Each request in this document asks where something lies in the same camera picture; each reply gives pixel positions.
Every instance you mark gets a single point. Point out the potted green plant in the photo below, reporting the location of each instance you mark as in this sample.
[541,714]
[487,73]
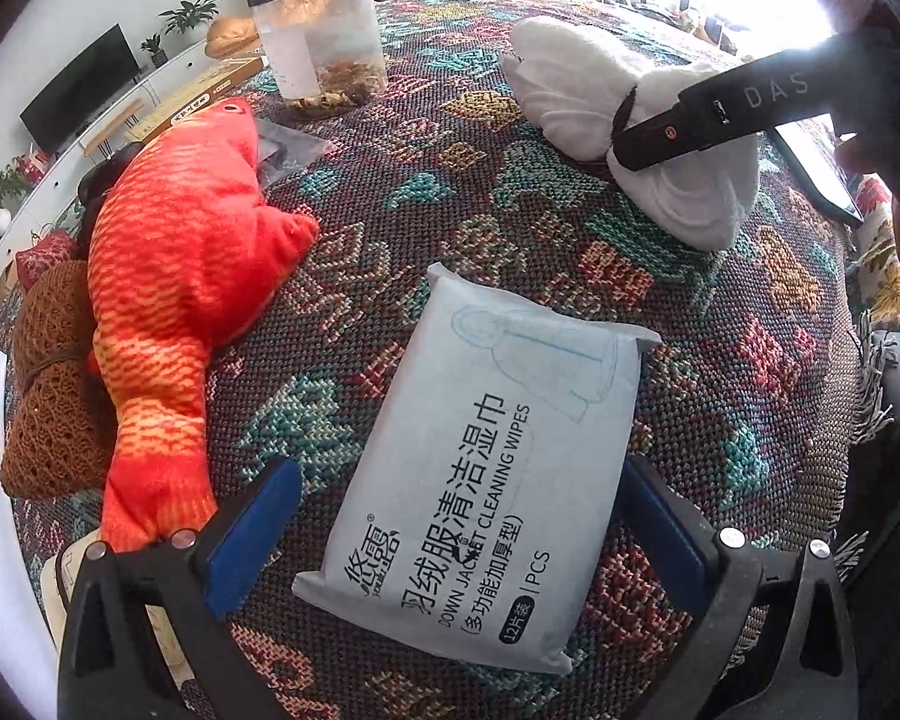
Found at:
[189,14]

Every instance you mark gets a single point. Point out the orange plush fish toy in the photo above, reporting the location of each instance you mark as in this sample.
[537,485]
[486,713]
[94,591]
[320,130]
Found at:
[186,255]

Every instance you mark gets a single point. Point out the colourful woven table cloth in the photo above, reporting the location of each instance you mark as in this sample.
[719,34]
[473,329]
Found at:
[747,404]

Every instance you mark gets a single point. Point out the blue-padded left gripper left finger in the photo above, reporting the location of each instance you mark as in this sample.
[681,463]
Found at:
[111,666]

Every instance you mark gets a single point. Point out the white cloth bundle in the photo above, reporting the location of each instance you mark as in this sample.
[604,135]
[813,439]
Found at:
[595,99]

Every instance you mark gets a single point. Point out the clear jar with black lid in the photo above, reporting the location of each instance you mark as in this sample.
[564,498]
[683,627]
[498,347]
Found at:
[323,54]

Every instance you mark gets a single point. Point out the white tv cabinet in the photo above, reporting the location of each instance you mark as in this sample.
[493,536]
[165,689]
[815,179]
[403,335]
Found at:
[54,194]

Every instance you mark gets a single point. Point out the yellow flat cardboard box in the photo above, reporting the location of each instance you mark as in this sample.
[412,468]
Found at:
[215,83]

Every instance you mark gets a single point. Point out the black flat-screen television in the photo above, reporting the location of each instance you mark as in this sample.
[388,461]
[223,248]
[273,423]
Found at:
[88,82]

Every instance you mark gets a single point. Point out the orange lounge chair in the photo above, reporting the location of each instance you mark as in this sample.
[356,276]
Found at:
[230,37]

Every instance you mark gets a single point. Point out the red mesh bundle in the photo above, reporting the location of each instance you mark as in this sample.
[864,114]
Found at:
[57,247]

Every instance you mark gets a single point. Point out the brown knitted net bundle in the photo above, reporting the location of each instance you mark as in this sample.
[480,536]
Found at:
[62,434]

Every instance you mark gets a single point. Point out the light blue wet wipes pack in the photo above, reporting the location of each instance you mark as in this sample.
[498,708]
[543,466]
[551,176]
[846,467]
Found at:
[475,518]

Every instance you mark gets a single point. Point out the small wooden bench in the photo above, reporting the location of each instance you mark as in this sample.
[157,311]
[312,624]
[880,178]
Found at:
[102,137]

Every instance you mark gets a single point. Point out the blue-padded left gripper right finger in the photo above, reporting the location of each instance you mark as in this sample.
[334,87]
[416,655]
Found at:
[770,635]

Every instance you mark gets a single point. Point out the clear plastic sleeve with tablet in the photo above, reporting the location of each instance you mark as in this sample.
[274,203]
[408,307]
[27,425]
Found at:
[284,152]

